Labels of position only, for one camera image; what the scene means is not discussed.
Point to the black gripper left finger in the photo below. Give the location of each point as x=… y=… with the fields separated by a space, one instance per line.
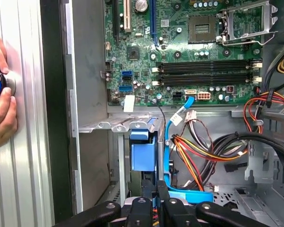
x=142 y=212

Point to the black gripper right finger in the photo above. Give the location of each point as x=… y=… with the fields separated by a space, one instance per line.
x=175 y=212

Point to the grey metal disk bay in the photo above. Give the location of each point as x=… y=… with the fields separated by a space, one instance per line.
x=101 y=125

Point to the person's right hand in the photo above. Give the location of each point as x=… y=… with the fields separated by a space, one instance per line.
x=4 y=118

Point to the RAM slot white clips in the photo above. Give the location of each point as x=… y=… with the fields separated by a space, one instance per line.
x=203 y=69
x=203 y=83

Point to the black open PC case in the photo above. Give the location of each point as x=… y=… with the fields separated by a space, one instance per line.
x=54 y=94

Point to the green motherboard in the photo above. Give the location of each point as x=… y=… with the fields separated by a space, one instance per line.
x=170 y=37

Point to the thin metal locking lever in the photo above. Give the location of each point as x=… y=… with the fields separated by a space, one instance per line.
x=241 y=43

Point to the CPU socket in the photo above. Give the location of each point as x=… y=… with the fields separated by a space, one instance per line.
x=201 y=29

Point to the blue expansion slot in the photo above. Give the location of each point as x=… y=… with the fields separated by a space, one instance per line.
x=153 y=23

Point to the black expansion slot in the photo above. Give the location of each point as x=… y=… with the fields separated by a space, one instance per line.
x=116 y=21

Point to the white expansion slot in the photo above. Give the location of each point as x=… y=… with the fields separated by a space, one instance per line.
x=127 y=16

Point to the round silver coin battery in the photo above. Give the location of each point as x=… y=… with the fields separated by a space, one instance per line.
x=142 y=5

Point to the metal socket cover frame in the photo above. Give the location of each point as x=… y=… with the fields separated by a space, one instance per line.
x=269 y=21

